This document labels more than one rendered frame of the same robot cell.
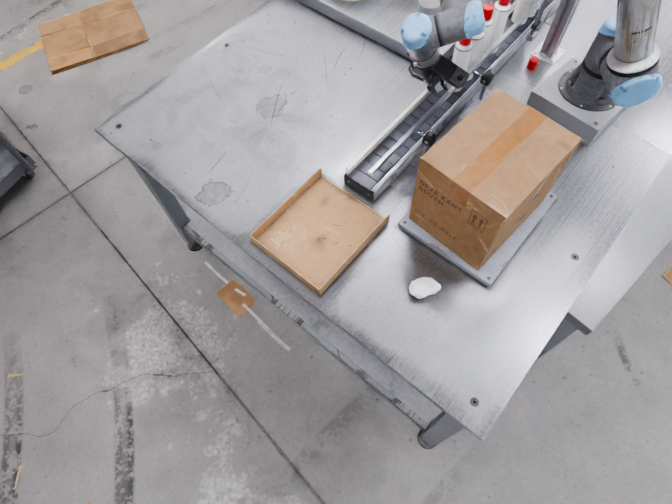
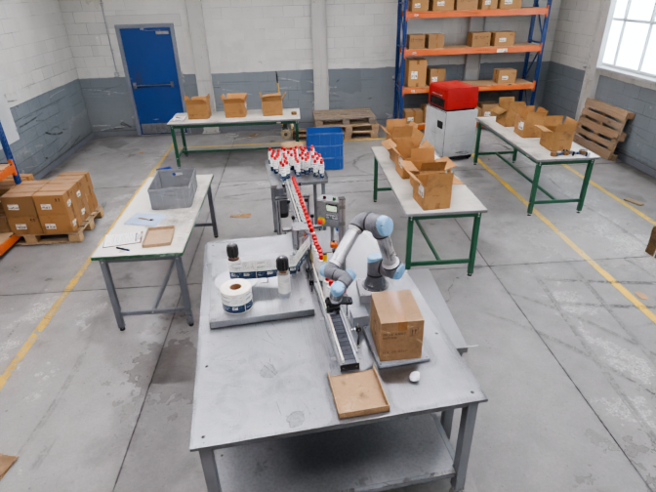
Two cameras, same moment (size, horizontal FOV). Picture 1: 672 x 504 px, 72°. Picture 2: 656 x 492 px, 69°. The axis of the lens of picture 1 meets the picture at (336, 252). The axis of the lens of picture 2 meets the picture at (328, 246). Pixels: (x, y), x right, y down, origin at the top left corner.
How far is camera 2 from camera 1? 1.80 m
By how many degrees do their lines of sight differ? 49
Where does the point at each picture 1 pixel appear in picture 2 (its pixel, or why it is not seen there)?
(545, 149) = (406, 298)
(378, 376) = (413, 473)
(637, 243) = (444, 316)
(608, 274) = (449, 330)
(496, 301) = (436, 362)
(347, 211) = (356, 379)
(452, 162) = (390, 318)
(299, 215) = (342, 394)
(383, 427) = not seen: outside the picture
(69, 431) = not seen: outside the picture
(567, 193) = not seen: hidden behind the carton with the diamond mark
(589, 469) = (511, 436)
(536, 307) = (447, 354)
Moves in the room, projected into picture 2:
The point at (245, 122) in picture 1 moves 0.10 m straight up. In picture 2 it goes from (266, 385) to (265, 371)
